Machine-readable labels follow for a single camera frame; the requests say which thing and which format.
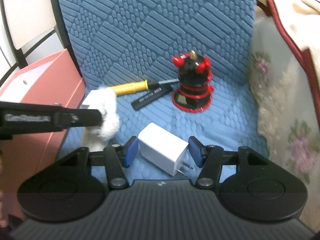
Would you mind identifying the blue textured chair cover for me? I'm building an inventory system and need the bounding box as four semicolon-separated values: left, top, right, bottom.
53;0;270;183

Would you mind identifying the white fluffy scrunchie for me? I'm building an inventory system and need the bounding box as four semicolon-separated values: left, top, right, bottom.
81;86;120;152

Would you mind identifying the yellow handled screwdriver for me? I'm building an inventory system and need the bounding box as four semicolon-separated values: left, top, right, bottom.
110;79;179;96

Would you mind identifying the cream red black blanket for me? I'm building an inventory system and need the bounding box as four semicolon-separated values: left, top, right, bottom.
257;0;319;119

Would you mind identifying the white charger cube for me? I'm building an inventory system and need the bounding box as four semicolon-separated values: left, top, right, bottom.
138;122;194;177
80;89;100;109

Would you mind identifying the floral lace cloth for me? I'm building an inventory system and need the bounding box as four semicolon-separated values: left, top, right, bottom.
248;16;319;231

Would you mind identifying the black lighter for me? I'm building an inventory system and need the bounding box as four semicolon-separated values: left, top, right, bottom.
131;85;172;111

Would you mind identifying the pink cardboard box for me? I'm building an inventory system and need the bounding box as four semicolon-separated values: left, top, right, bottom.
0;49;87;193

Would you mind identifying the red black devil figurine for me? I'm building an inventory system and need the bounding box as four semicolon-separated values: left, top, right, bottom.
171;50;214;113

